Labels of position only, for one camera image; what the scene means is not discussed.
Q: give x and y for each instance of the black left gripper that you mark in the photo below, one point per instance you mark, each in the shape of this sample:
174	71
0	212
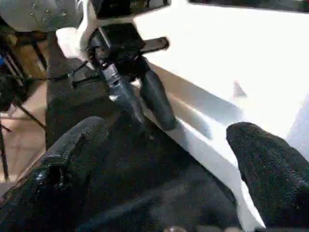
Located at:
120	48

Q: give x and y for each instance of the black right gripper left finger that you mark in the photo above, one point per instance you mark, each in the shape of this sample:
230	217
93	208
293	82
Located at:
48	193

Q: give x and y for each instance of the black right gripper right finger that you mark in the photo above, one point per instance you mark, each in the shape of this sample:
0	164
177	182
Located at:
272	181

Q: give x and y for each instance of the white plastic table top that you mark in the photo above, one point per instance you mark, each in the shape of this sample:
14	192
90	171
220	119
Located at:
217	48

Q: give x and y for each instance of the black mat cover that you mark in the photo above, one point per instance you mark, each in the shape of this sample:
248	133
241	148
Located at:
144	181

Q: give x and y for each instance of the black folding stand frame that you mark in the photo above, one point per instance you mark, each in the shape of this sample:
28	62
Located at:
4	157

